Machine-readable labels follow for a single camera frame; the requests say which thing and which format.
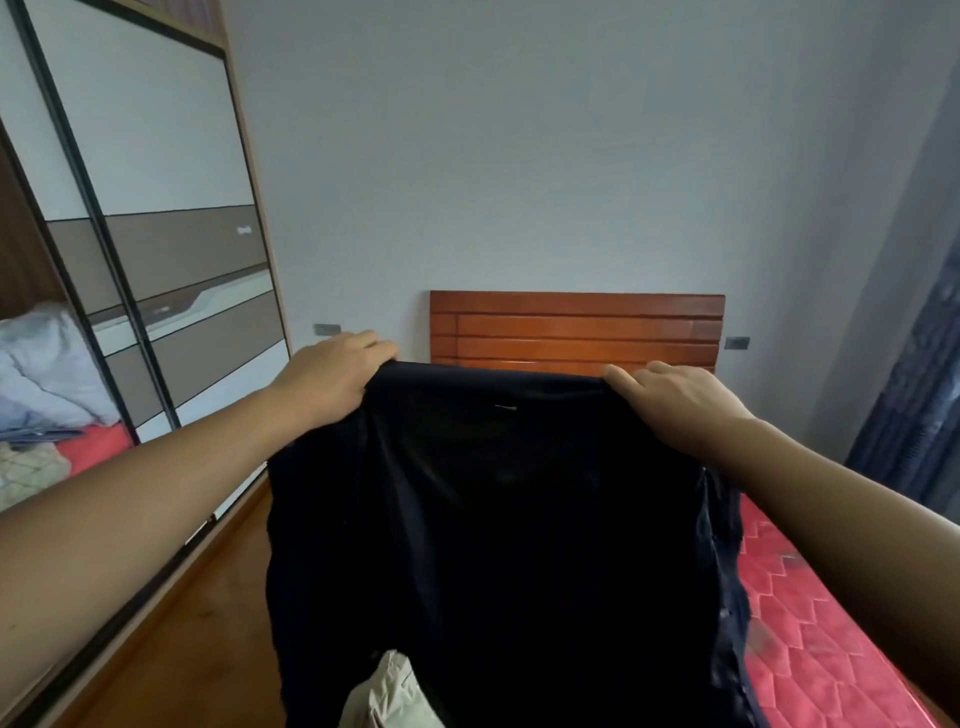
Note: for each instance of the wooden wardrobe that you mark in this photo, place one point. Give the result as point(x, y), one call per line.
point(22, 255)

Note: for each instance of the person's right hand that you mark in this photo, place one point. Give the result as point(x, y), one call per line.
point(682, 412)

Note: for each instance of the person's left hand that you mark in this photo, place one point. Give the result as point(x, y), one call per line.
point(330, 382)

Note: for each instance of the white quilt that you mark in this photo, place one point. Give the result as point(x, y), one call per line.
point(52, 360)

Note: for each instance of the red quilted mattress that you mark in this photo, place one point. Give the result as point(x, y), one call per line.
point(810, 660)

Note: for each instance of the grey wall switch plate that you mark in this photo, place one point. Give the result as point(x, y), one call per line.
point(328, 329)
point(737, 343)

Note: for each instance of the person's right forearm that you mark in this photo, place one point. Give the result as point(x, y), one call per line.
point(862, 525)

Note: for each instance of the beige shirt clothes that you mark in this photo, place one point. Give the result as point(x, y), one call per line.
point(382, 697)

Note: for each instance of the navy blue jacket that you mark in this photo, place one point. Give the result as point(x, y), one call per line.
point(510, 562)

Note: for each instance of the red cloth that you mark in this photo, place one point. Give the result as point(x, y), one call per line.
point(97, 446)

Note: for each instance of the blue curtain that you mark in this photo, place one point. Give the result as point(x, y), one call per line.
point(915, 412)

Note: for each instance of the person's left forearm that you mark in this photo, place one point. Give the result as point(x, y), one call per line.
point(112, 510)

